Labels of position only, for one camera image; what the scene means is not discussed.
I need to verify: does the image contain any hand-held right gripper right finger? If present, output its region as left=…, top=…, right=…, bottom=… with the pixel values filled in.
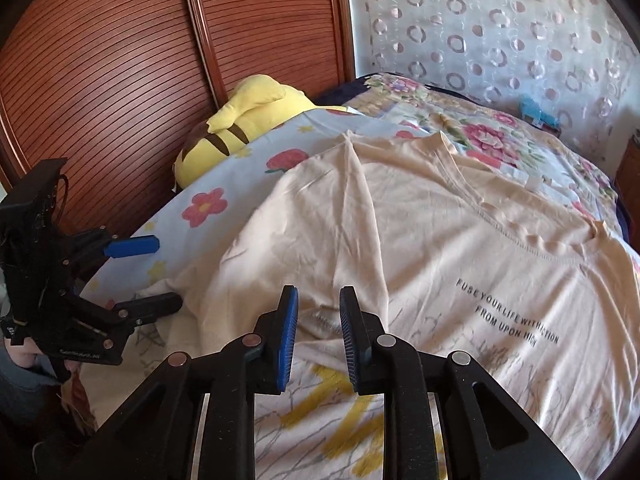
left=339, top=285, right=581, bottom=480

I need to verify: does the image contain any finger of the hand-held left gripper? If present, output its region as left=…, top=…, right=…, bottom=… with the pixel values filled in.
left=47, top=292, right=183, bottom=366
left=60, top=230, right=161, bottom=281

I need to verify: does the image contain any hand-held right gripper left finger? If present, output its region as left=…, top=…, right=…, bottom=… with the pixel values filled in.
left=65, top=285, right=301, bottom=480

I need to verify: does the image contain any beige printed t-shirt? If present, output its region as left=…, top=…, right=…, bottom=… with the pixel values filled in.
left=170, top=130, right=640, bottom=466

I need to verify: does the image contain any white sheet with yellow branches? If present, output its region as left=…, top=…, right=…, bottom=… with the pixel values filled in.
left=75, top=305, right=501, bottom=480

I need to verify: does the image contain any light blue flowered bedsheet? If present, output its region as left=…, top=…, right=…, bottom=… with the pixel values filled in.
left=80, top=106, right=451, bottom=311

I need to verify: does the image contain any yellow plush toy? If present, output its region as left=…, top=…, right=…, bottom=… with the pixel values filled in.
left=174, top=75, right=347, bottom=188

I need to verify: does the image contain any dark blue blanket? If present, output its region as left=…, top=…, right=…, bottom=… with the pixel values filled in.
left=312, top=76, right=373, bottom=108

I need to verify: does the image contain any colourful floral quilt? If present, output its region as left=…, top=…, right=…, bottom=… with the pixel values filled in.
left=345, top=74, right=627, bottom=241

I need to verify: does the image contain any blue plastic toy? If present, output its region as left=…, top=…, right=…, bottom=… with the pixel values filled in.
left=519, top=96, right=562, bottom=129

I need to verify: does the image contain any brown wooden cabinet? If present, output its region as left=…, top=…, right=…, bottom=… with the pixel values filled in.
left=614, top=139, right=640, bottom=257

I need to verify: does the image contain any sheer curtain with circles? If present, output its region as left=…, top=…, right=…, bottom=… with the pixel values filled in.
left=344, top=0, right=640, bottom=173

